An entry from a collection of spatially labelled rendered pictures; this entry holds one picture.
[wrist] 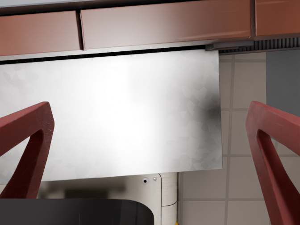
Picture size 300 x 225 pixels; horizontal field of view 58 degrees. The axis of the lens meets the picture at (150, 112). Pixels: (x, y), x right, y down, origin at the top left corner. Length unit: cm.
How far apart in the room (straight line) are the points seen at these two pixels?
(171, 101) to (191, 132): 6
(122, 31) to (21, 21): 11
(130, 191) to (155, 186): 8
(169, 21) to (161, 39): 2
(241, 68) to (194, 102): 75
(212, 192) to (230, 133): 28
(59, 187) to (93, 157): 51
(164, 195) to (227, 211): 46
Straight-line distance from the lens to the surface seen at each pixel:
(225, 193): 128
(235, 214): 134
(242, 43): 36
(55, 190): 97
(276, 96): 114
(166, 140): 45
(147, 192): 93
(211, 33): 30
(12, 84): 49
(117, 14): 30
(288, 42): 64
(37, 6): 31
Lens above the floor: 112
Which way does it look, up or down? 81 degrees down
